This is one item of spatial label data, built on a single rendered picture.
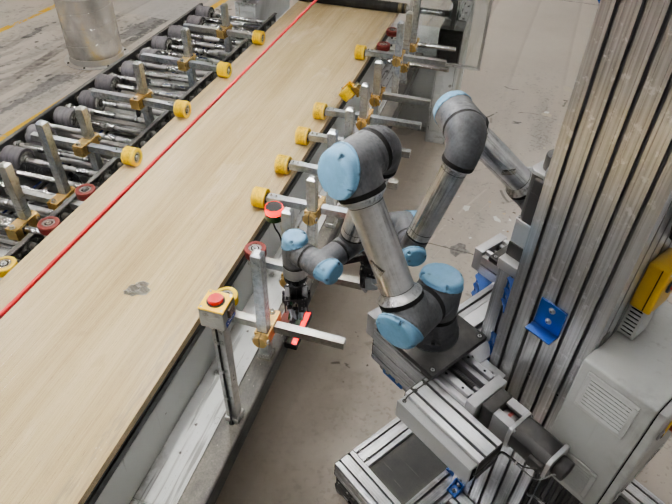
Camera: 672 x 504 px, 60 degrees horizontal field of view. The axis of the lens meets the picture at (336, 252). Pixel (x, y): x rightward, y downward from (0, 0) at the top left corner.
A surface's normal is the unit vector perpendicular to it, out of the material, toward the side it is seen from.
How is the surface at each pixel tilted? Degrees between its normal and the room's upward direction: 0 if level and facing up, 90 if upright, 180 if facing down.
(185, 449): 0
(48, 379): 0
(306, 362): 0
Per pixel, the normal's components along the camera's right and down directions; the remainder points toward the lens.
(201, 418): 0.02, -0.75
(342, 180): -0.70, 0.37
